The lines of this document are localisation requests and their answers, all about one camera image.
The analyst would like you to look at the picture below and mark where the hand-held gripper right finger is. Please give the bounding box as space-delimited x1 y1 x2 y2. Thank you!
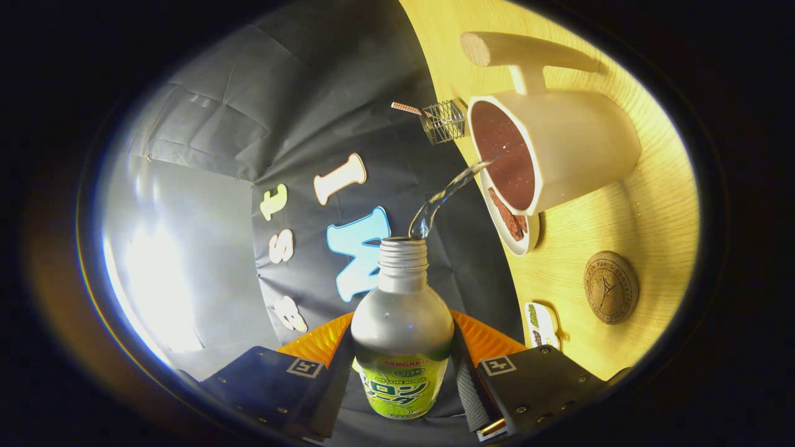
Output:
450 309 609 443

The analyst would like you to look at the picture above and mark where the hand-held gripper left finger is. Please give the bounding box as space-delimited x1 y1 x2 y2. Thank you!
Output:
199 312 356 443

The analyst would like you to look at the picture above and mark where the round cork coaster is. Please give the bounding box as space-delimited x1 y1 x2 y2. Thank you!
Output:
583 251 640 325

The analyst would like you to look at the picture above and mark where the silver bottle green label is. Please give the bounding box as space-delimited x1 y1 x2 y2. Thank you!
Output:
350 237 455 420

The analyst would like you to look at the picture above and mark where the clear juice stream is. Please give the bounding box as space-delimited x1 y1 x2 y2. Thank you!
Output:
408 160 493 241

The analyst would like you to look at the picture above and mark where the cream cup wooden handle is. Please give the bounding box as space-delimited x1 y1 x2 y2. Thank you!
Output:
460 31 642 217

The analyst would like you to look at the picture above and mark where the white divided bean dish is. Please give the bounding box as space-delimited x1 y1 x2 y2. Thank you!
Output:
524 302 561 350

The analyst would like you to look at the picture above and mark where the white round plate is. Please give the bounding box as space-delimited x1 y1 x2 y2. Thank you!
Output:
478 171 541 257

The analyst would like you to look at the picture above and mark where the brown food piece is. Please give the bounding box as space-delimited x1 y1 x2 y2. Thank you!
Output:
488 186 529 242

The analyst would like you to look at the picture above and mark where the wooden table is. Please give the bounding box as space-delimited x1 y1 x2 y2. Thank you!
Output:
401 0 701 381

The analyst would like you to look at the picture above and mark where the wire mesh holder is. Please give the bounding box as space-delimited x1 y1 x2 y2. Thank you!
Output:
420 99 468 145

